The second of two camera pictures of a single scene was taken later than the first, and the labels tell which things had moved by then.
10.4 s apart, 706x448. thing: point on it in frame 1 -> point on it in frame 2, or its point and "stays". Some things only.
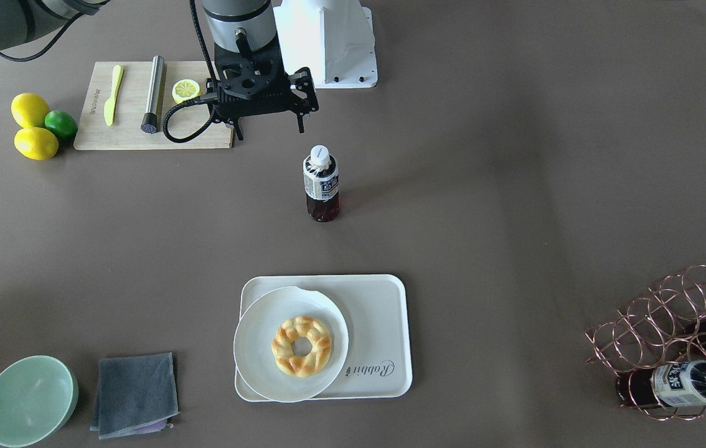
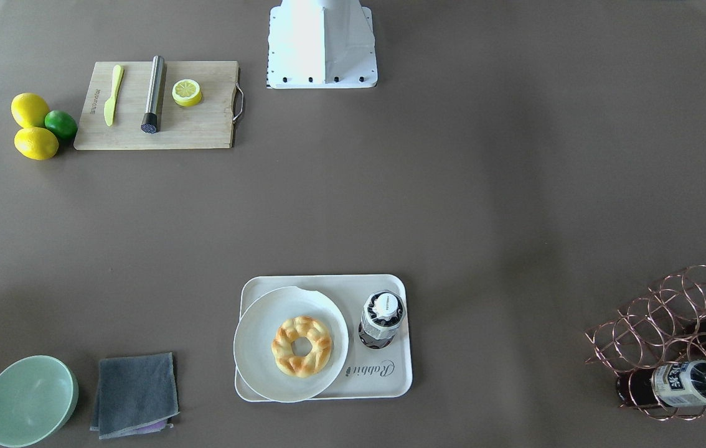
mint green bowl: (28, 401) stays
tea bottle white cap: (321, 185) -> (382, 316)
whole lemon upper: (29, 110) stays
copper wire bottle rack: (677, 346) stays
